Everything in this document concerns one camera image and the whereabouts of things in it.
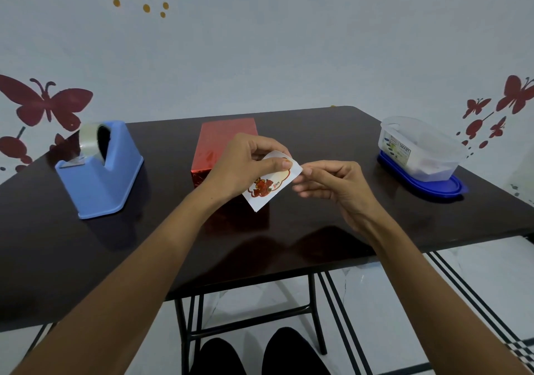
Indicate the person's right hand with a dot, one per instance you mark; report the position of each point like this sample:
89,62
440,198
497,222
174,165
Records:
354,195

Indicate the person's left hand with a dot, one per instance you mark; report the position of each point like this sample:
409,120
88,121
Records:
233,166

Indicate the person's right fingers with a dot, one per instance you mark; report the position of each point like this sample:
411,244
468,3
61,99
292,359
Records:
321,170

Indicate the person's left thumb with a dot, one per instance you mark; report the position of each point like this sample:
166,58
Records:
273,165

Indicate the white sticker sheet red print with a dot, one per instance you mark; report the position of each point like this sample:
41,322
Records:
267,189

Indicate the person's left forearm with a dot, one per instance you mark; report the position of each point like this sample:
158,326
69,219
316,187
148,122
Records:
125,287

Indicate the person's right forearm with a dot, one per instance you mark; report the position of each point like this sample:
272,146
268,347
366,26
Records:
429,304

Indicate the shiny red gift box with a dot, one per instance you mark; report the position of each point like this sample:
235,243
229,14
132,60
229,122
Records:
221,141

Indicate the white papers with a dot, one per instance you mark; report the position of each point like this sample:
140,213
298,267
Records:
429,160

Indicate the clear plastic container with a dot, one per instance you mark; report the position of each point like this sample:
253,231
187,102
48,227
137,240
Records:
434,145

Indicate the blue container lid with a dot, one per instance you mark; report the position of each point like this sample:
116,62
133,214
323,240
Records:
442,187

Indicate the small red butterfly decal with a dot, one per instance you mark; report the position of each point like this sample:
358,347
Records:
473,107

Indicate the blue tape dispenser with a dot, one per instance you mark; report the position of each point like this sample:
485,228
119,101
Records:
104,183

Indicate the person's right leg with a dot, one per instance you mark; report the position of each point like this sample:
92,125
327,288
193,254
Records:
292,352

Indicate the person's leg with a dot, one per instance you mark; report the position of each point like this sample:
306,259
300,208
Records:
292,352
221,360

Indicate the clear tape roll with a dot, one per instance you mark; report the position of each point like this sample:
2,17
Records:
88,139

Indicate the person's left leg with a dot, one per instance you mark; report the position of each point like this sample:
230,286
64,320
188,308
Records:
221,360

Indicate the medium red butterfly decal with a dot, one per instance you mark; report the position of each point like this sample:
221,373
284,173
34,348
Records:
515,91

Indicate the black metal table frame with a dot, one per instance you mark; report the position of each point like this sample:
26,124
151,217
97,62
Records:
316,312

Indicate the red flower wall decal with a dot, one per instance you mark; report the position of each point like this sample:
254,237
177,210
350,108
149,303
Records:
12,147

